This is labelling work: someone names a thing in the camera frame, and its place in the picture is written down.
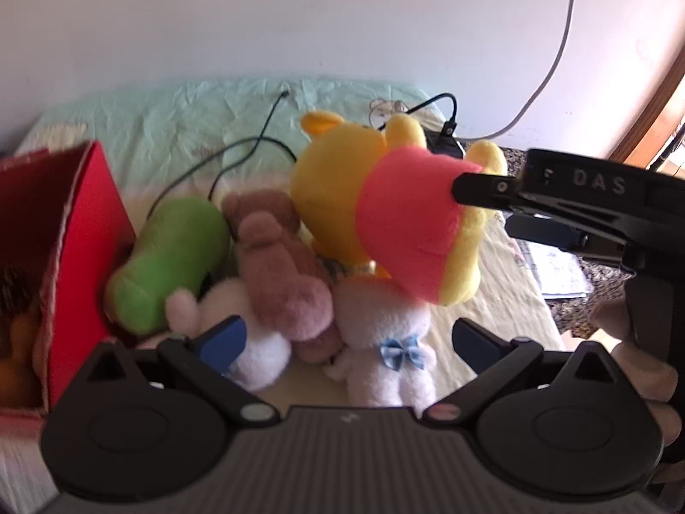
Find black adapter cable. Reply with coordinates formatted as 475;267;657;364
147;84;459;220

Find yellow tiger plush toy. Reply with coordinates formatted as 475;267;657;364
289;111;508;307

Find red cardboard box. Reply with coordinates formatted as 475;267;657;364
0;140;137;421

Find cream plush with plaid bow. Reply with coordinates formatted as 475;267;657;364
324;273;437;408

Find person's right hand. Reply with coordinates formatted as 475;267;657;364
591;299;685;446

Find green plush toy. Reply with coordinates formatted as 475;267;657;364
104;197;231;335

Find white rabbit plush toy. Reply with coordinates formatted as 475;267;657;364
165;275;292;391

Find black power adapter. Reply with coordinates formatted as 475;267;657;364
428;123;466;159

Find grey wall cable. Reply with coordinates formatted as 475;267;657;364
463;0;584;143

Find white paper sheets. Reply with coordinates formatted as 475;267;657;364
516;238;593;299

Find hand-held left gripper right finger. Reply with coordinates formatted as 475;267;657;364
422;317;616;430

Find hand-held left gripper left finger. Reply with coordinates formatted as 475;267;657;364
80;315;282;430

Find brown bear plush toy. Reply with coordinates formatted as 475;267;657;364
221;190;343;365

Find wooden door frame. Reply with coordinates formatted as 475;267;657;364
609;56;685;172

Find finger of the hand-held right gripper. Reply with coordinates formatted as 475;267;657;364
504;212;588;251
451;170;536;209

